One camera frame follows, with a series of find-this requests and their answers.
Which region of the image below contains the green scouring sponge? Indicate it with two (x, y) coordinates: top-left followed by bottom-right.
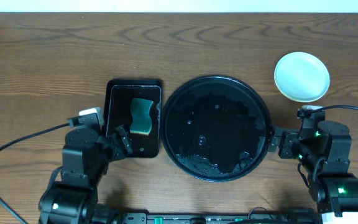
(130, 98), (153, 136)

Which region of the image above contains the light blue plate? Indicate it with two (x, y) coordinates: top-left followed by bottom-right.
(273, 52), (330, 98)

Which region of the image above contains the yellow plate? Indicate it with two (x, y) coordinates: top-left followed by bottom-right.
(286, 96), (321, 103)

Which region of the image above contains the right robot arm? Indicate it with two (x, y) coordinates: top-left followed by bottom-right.
(270, 119), (358, 223)

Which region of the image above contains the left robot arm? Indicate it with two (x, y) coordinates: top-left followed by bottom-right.
(39, 125), (133, 224)

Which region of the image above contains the black rectangular water tray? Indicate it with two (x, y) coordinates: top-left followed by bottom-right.
(103, 79), (163, 158)

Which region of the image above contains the black round tray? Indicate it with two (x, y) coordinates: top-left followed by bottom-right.
(160, 75), (273, 182)

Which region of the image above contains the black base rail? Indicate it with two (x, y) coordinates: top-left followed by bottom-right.
(121, 211), (320, 224)

